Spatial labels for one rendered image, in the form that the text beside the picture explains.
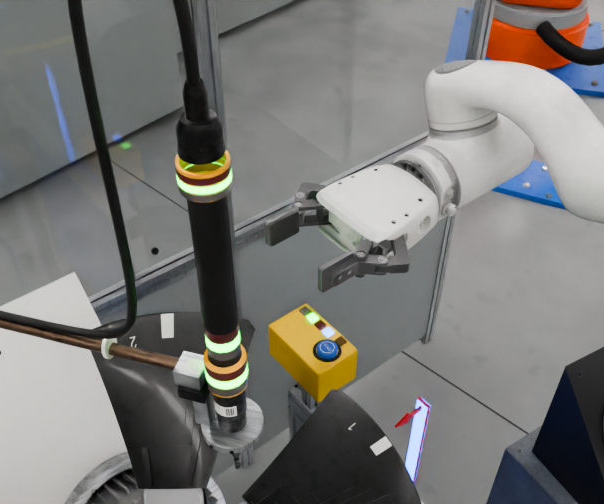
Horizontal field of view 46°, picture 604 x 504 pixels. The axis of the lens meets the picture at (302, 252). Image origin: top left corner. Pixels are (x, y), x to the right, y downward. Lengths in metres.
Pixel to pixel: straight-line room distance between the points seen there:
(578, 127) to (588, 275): 2.55
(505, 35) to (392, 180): 3.82
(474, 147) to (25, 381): 0.73
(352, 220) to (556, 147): 0.21
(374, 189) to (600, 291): 2.53
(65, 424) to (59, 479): 0.08
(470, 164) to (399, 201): 0.10
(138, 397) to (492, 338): 2.08
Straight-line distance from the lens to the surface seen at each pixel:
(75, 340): 0.82
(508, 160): 0.84
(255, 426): 0.82
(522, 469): 1.47
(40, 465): 1.18
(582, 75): 4.68
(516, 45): 4.56
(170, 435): 0.98
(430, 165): 0.77
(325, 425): 1.13
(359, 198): 0.74
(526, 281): 3.17
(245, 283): 1.86
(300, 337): 1.40
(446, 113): 0.80
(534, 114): 0.74
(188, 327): 0.97
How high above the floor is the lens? 2.14
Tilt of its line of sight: 43 degrees down
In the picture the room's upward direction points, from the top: straight up
